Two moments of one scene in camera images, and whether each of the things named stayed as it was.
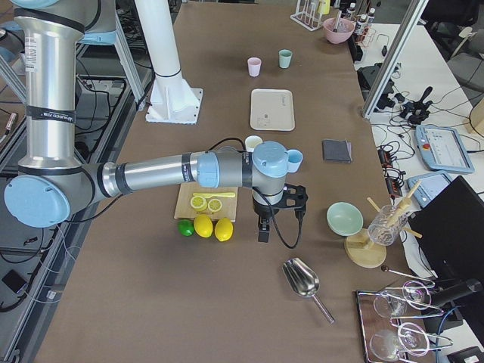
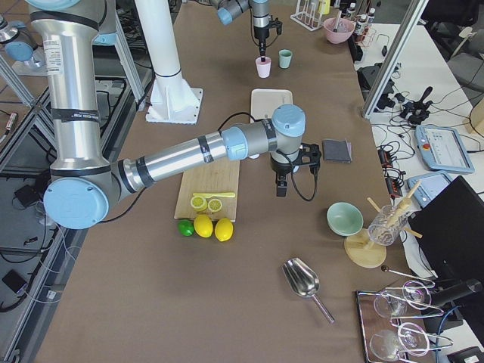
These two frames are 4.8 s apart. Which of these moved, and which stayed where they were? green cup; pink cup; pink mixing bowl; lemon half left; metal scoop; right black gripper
Moved: pink cup; right black gripper
Stayed: pink mixing bowl; lemon half left; metal scoop; green cup
